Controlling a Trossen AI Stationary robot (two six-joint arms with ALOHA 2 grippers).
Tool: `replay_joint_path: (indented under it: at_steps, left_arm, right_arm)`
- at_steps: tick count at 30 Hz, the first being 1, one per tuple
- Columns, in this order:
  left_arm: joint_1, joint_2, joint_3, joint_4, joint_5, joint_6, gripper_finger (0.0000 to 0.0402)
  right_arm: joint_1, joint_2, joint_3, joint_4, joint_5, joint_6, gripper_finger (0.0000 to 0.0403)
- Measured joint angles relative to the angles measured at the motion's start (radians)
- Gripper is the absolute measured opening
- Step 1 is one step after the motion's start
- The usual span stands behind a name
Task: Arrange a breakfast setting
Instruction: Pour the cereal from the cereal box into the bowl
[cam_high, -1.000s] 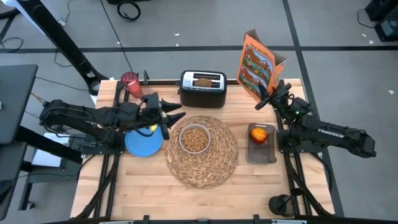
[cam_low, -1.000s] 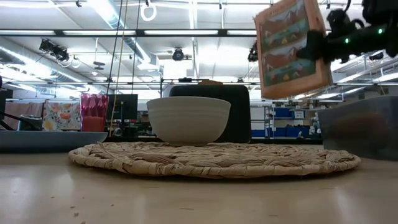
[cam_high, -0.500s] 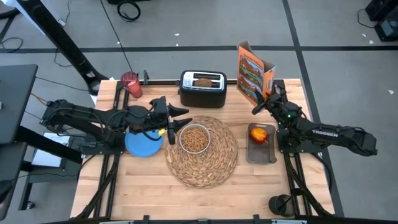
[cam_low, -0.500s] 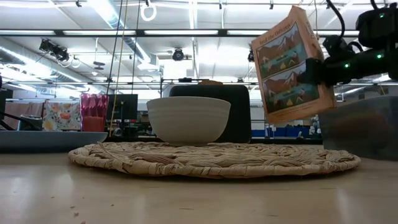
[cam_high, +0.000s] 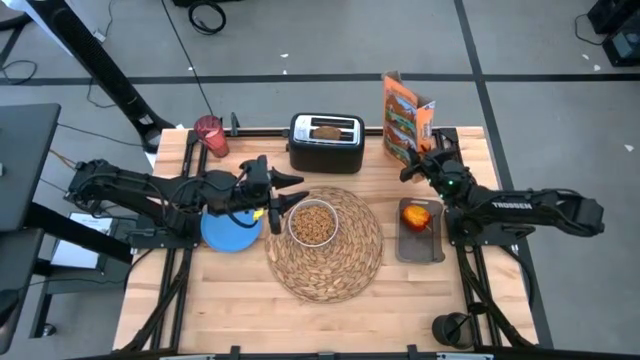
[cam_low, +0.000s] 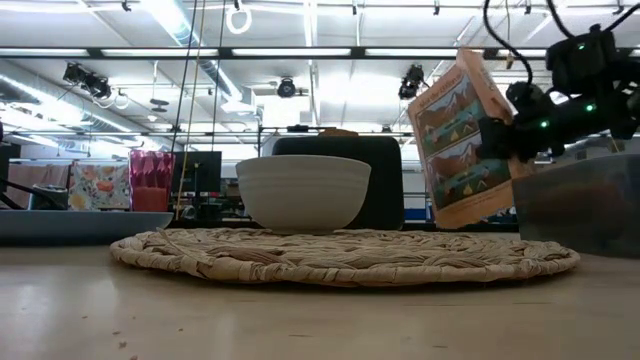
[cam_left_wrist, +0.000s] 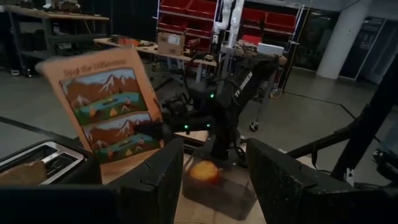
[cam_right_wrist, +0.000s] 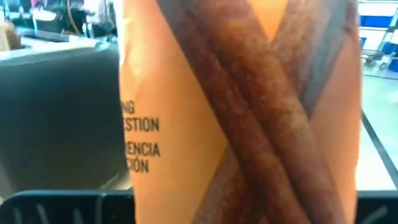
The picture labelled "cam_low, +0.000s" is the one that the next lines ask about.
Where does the black bucket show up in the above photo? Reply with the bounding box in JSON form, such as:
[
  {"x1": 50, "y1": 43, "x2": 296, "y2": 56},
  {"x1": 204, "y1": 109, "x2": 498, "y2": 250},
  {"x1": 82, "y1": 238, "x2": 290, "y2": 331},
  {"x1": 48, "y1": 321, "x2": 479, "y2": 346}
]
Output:
[{"x1": 29, "y1": 183, "x2": 70, "y2": 211}]

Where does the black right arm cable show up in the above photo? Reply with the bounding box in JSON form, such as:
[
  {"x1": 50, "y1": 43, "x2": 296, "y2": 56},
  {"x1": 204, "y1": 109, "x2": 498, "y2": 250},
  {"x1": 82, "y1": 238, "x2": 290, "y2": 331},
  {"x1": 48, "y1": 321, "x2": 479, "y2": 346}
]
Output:
[{"x1": 481, "y1": 0, "x2": 535, "y2": 86}]

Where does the grey rectangular tray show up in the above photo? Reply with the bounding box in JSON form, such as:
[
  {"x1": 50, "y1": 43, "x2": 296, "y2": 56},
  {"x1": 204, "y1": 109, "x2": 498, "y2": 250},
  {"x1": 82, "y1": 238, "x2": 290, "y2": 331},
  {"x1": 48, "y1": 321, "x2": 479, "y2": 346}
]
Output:
[{"x1": 512, "y1": 153, "x2": 640, "y2": 259}]

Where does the pink cloth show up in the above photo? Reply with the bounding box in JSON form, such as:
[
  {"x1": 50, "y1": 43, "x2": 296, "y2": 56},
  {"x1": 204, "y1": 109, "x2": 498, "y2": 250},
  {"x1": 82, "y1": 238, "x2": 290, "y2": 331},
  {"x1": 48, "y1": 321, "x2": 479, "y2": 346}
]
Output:
[{"x1": 0, "y1": 163, "x2": 71, "y2": 210}]

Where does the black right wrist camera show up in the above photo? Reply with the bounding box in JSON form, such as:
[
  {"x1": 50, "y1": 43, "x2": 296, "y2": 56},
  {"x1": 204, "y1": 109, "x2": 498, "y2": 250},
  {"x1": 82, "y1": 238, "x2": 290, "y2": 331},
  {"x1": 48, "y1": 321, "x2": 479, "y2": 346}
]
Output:
[{"x1": 505, "y1": 81, "x2": 554, "y2": 126}]

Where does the blue plate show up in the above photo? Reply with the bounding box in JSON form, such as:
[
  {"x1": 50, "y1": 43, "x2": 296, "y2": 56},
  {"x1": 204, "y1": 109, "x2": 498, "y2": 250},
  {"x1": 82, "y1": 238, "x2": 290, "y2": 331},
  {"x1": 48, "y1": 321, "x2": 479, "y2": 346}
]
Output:
[{"x1": 0, "y1": 209, "x2": 175, "y2": 246}]

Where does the round woven placemat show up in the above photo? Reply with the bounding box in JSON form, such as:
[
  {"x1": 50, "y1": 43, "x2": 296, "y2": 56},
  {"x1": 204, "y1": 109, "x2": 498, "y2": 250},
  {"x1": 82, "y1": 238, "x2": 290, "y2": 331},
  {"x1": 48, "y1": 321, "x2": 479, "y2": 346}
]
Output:
[{"x1": 109, "y1": 227, "x2": 581, "y2": 289}]

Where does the floral cloth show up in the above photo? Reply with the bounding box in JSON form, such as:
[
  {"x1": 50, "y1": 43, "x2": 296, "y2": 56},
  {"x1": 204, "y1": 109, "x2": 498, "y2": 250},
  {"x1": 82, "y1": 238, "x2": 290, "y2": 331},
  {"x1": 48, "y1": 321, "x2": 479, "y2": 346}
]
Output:
[{"x1": 68, "y1": 162, "x2": 131, "y2": 211}]

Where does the black overhead beam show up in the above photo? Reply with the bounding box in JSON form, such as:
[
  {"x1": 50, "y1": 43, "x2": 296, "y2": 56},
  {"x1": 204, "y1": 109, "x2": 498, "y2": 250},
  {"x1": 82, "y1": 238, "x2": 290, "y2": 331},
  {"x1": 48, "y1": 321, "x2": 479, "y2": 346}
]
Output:
[{"x1": 0, "y1": 46, "x2": 640, "y2": 61}]

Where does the white ribbed bowl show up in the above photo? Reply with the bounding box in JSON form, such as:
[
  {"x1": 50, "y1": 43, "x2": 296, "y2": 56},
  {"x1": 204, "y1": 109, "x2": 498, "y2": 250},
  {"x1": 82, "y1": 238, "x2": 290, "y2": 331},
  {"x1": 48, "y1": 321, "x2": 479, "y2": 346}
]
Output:
[{"x1": 235, "y1": 154, "x2": 372, "y2": 235}]

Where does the orange cereal box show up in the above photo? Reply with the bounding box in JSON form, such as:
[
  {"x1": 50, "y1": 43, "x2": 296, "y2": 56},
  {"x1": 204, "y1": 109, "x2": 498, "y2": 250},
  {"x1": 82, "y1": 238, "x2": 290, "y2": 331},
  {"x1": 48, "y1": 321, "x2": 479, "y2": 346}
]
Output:
[{"x1": 407, "y1": 47, "x2": 531, "y2": 230}]

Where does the black hanging cable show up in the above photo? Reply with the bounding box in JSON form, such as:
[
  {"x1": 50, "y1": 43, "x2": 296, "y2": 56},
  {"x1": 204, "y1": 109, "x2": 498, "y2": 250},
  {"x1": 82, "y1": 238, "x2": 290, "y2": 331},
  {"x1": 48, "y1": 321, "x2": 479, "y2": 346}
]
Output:
[
  {"x1": 169, "y1": 0, "x2": 200, "y2": 155},
  {"x1": 210, "y1": 0, "x2": 227, "y2": 153}
]

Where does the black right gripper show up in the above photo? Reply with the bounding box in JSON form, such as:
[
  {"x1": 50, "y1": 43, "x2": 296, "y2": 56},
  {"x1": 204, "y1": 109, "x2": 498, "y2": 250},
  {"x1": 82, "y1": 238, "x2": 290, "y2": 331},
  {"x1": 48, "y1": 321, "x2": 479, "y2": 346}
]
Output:
[{"x1": 478, "y1": 112, "x2": 571, "y2": 162}]

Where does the red faceted cup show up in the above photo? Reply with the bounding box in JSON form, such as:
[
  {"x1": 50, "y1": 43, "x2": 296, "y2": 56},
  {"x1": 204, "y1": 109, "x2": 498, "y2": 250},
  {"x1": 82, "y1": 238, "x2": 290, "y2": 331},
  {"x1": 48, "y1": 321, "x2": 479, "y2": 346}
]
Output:
[{"x1": 128, "y1": 149, "x2": 176, "y2": 213}]

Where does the black monitor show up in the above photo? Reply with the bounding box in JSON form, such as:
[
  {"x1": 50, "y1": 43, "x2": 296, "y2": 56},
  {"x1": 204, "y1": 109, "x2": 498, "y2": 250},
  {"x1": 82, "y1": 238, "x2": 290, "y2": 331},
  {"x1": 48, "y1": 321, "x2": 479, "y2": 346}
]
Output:
[{"x1": 172, "y1": 151, "x2": 223, "y2": 196}]

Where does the white hanging ring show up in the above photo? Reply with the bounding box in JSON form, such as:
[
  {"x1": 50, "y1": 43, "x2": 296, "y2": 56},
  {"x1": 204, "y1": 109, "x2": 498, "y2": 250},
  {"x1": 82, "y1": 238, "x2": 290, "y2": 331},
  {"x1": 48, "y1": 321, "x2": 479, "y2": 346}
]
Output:
[{"x1": 225, "y1": 4, "x2": 253, "y2": 35}]

